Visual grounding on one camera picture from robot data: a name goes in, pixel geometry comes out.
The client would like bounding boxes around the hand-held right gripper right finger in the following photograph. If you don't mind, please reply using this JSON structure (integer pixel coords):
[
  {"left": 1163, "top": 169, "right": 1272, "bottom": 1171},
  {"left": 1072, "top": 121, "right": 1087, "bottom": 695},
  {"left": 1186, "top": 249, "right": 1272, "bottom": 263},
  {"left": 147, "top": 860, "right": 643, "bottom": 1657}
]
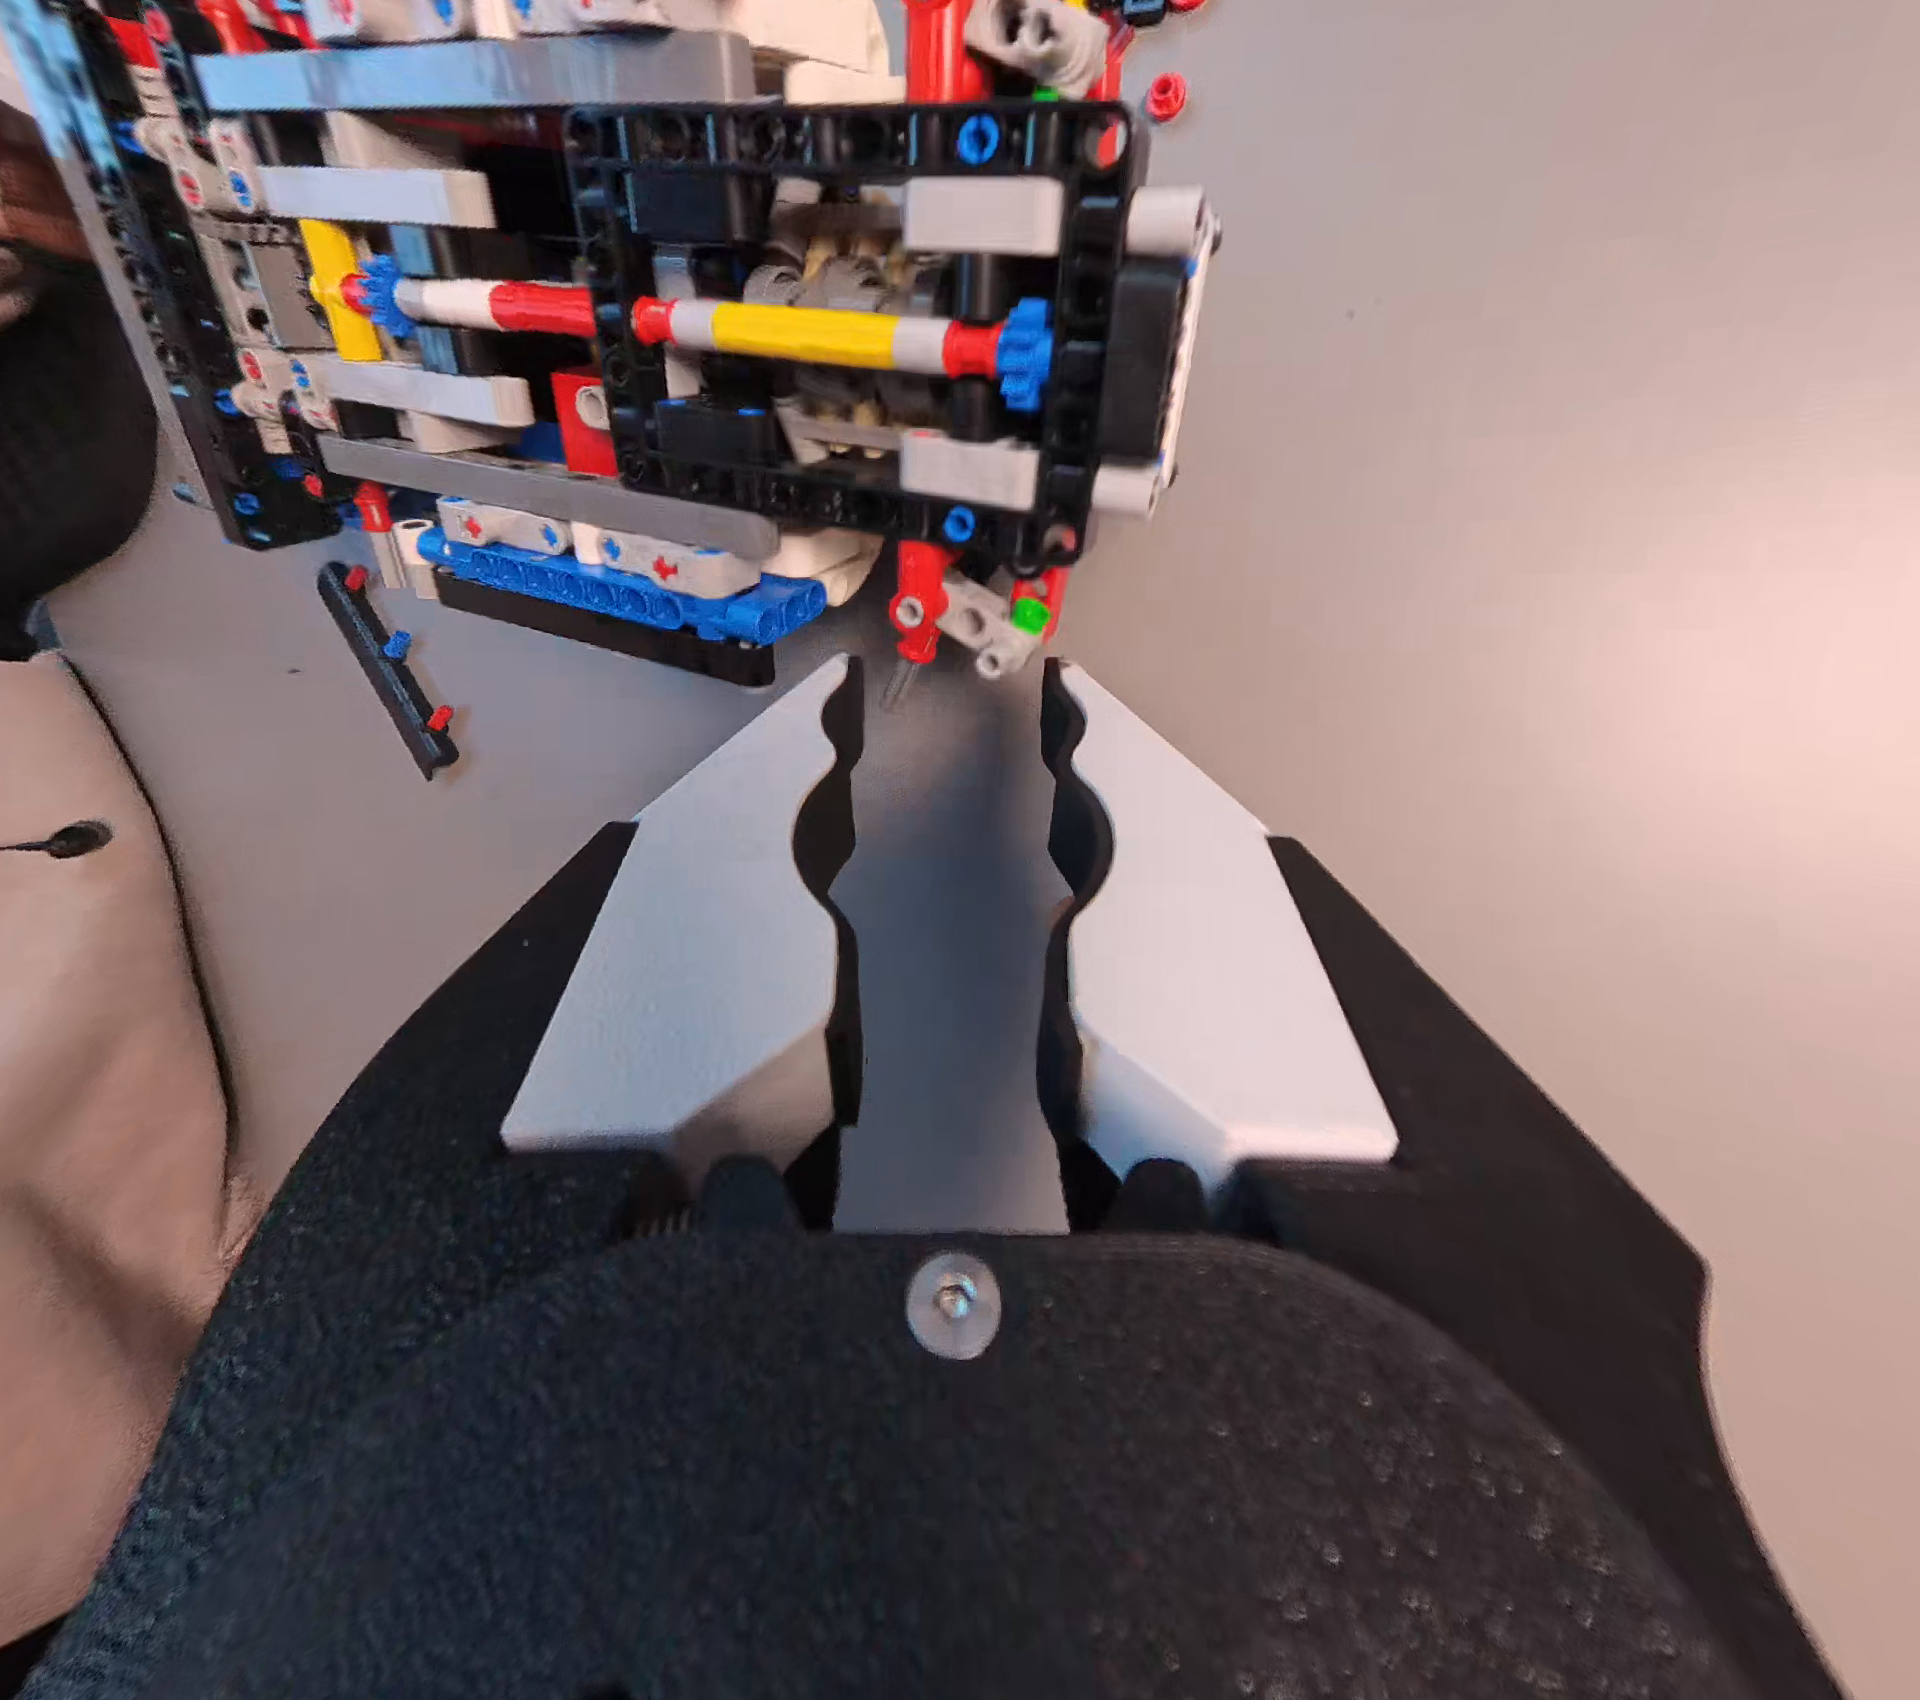
[{"left": 1037, "top": 661, "right": 1399, "bottom": 1188}]

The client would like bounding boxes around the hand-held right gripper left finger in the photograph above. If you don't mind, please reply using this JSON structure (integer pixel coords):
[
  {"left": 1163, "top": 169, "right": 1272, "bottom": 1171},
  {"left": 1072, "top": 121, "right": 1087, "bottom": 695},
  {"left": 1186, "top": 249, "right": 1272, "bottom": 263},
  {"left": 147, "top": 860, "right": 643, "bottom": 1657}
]
[{"left": 502, "top": 656, "right": 867, "bottom": 1180}]

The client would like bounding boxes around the black lego beam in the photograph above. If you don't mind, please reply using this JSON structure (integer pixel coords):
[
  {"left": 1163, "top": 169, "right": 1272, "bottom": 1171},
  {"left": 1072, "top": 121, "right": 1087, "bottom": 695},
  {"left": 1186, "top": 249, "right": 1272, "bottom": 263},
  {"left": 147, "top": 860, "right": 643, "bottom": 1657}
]
[{"left": 316, "top": 559, "right": 462, "bottom": 781}]

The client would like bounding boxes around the red white blue lego car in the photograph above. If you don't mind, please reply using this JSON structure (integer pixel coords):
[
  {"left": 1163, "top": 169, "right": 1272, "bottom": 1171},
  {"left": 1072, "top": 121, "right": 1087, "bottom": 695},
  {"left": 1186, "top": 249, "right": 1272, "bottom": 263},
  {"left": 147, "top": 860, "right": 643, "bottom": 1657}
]
[{"left": 0, "top": 0, "right": 1224, "bottom": 690}]

